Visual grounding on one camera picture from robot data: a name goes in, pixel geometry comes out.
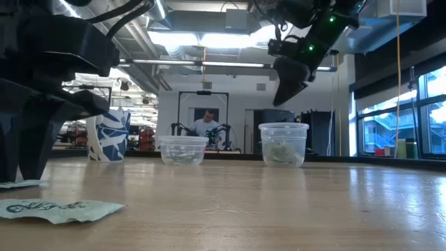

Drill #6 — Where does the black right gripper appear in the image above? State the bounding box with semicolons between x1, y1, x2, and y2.
272;12;360;107

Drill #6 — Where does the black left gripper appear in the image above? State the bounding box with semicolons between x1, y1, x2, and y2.
0;0;121;181

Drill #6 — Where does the light green tea packet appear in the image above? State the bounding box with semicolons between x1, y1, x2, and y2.
163;149;203;165
268;142;300;167
0;178;48;190
0;197;127;225

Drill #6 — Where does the tall clear plastic cup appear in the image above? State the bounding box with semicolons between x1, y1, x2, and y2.
259;122;310;169

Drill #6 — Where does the black cabinet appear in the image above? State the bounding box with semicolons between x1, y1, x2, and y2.
300;109;336;157

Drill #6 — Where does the long ceiling light bar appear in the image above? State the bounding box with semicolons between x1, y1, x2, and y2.
116;58;338;73

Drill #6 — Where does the blue and white mug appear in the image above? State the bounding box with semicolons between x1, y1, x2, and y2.
86;109;132;162

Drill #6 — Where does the grey ceiling box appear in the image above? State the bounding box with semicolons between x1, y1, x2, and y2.
225;8;249;31

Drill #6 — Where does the bright ceiling light panel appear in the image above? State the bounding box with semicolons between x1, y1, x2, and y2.
146;30;279;49

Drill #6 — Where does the person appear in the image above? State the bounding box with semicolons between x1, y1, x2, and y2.
190;108;224;147

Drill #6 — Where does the large window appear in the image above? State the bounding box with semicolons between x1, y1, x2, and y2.
355;64;446;160

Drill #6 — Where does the red shelf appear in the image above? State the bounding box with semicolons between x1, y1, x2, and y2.
139;128;157;151

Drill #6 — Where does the short clear plastic cup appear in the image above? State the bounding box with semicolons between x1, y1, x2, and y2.
157;135;209;166

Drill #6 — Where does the light green cup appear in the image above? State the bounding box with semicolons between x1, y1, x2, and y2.
396;138;407;159

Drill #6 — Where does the dark green bottle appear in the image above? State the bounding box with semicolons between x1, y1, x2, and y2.
406;137;419;160

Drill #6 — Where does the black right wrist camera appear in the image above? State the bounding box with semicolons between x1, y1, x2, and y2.
267;38;299;59

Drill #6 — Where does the black background rig frame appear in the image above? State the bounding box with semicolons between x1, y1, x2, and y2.
176;90;231;151

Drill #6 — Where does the yellow extension cable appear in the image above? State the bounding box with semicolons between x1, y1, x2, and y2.
394;0;402;158

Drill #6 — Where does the silver ceiling duct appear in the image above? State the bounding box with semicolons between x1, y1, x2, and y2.
52;0;168;24

